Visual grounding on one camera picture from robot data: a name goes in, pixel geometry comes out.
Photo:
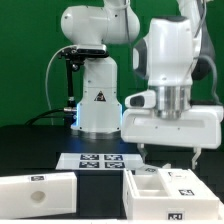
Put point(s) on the white L-shaped obstacle frame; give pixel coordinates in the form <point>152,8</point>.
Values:
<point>221,211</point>

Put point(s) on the black camera stand pole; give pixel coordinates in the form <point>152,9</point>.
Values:
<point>69,74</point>

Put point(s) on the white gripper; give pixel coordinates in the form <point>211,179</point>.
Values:
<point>198,127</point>

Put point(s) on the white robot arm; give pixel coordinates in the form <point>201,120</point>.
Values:
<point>176,51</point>

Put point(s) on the white cabinet body box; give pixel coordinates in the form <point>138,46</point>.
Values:
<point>144,198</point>

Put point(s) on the white cabinet top block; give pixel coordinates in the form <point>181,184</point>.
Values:
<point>27,196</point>

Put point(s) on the white marker base sheet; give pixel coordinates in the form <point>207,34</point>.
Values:
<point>91,161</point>

